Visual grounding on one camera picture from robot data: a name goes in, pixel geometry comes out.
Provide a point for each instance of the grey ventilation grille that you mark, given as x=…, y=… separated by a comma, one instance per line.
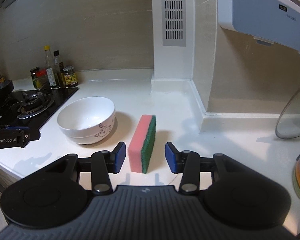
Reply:
x=173, y=23

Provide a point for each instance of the red lid green jar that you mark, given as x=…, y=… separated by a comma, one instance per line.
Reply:
x=39, y=77

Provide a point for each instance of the white ceramic bowl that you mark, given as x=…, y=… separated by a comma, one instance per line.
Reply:
x=87, y=120

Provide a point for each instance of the pink and green sponge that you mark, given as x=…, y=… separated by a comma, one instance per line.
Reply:
x=142, y=143

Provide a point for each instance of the glass pot lid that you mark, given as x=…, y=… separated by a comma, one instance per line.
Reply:
x=288, y=123

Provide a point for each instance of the yellow label sauce jar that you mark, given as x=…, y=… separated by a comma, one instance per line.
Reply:
x=70, y=76

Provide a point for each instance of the yellow cap clear bottle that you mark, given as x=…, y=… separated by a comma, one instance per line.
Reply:
x=49, y=65

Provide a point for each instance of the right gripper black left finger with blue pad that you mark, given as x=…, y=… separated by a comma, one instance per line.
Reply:
x=102, y=164

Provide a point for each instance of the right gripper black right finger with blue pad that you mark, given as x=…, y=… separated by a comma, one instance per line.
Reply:
x=186, y=162

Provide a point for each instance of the white blue water heater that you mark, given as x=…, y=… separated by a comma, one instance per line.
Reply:
x=268, y=21

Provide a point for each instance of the black glass gas stove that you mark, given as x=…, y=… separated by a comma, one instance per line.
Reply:
x=30, y=108

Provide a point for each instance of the dark sauce bottle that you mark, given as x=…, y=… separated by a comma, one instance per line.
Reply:
x=59, y=65

